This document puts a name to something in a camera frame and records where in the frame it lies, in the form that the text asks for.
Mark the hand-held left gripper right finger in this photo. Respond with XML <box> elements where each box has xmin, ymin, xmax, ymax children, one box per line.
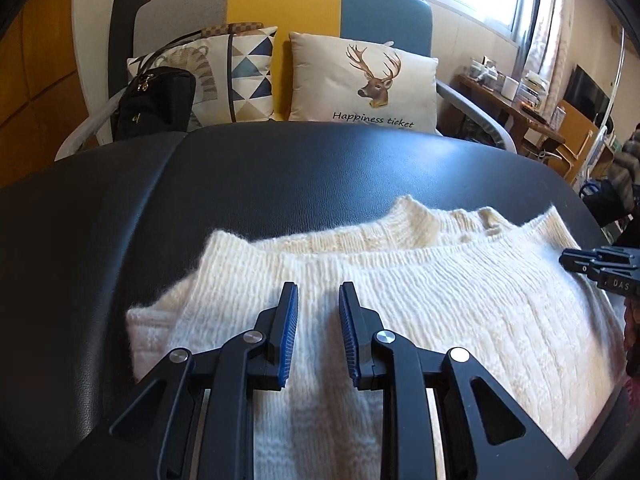
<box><xmin>338</xmin><ymin>281</ymin><xmax>578</xmax><ymax>480</ymax></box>

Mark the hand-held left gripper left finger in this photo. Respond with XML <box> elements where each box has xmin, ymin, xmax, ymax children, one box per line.
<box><xmin>52</xmin><ymin>281</ymin><xmax>299</xmax><ymax>480</ymax></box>

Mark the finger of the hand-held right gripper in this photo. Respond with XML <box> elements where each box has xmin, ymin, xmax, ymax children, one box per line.
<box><xmin>595</xmin><ymin>247</ymin><xmax>640</xmax><ymax>267</ymax></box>
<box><xmin>558</xmin><ymin>250</ymin><xmax>601</xmax><ymax>275</ymax></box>

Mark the white knit sweater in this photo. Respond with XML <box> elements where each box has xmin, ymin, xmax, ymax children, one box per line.
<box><xmin>125</xmin><ymin>195</ymin><xmax>629</xmax><ymax>480</ymax></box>

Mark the grey fur coat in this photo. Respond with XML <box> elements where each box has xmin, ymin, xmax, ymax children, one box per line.
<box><xmin>607</xmin><ymin>127</ymin><xmax>640</xmax><ymax>211</ymax></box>

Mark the yellow wooden chair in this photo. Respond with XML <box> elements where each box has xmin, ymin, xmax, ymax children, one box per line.
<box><xmin>552</xmin><ymin>100</ymin><xmax>598</xmax><ymax>181</ymax></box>

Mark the black television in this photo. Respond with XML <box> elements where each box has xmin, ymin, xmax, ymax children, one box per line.
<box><xmin>565</xmin><ymin>64</ymin><xmax>613</xmax><ymax>121</ymax></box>

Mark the wooden side table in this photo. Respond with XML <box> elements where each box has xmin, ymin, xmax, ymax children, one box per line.
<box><xmin>457</xmin><ymin>74</ymin><xmax>566</xmax><ymax>156</ymax></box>

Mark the stack of clear containers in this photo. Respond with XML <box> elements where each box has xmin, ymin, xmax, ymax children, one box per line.
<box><xmin>517</xmin><ymin>71</ymin><xmax>546</xmax><ymax>111</ymax></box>

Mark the white curved lamp pole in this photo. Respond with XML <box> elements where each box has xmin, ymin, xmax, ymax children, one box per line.
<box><xmin>580</xmin><ymin>25</ymin><xmax>629</xmax><ymax>196</ymax></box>

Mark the patterned curtain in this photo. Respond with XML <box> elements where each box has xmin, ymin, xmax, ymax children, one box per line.
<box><xmin>515</xmin><ymin>0</ymin><xmax>576</xmax><ymax>126</ymax></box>

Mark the triangle pattern cushion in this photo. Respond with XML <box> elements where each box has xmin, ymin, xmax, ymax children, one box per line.
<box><xmin>126</xmin><ymin>26</ymin><xmax>278</xmax><ymax>126</ymax></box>

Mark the deer print cushion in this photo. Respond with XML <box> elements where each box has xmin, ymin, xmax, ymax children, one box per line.
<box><xmin>287</xmin><ymin>31</ymin><xmax>440</xmax><ymax>135</ymax></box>

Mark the black handbag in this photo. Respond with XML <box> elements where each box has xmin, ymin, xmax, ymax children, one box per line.
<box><xmin>112</xmin><ymin>66</ymin><xmax>197</xmax><ymax>143</ymax></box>

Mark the grey yellow blue sofa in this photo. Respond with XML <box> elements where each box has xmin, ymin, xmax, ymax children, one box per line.
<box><xmin>54</xmin><ymin>0</ymin><xmax>518</xmax><ymax>161</ymax></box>

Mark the black rolled mat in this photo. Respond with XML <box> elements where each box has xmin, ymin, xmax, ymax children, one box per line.
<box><xmin>111</xmin><ymin>0</ymin><xmax>151</xmax><ymax>106</ymax></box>

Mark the wooden wardrobe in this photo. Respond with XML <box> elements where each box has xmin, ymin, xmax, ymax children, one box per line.
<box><xmin>0</xmin><ymin>0</ymin><xmax>101</xmax><ymax>186</ymax></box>

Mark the brown checkered bag strap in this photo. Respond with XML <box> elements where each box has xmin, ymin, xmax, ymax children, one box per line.
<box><xmin>202</xmin><ymin>21</ymin><xmax>265</xmax><ymax>39</ymax></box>

